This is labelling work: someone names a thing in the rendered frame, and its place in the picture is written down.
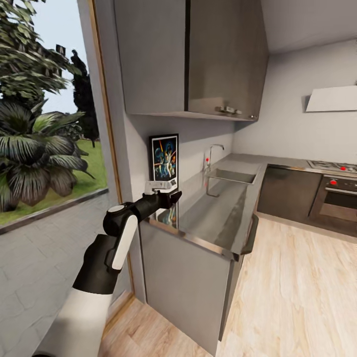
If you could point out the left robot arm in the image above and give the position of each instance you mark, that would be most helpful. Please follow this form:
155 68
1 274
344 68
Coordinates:
77 329

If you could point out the cabinet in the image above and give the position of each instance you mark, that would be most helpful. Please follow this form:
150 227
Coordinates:
187 58
258 73

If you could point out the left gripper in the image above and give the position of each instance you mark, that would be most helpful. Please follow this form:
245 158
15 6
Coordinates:
160 201

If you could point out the dishwasher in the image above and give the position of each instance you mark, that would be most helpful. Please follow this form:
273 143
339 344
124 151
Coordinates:
234 272

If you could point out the poster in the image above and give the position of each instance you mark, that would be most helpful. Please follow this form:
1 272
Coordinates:
164 159

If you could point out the fixed window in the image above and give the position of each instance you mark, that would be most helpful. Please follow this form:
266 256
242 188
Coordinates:
58 169

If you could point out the oven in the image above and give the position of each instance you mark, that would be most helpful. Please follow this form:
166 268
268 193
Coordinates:
336 202

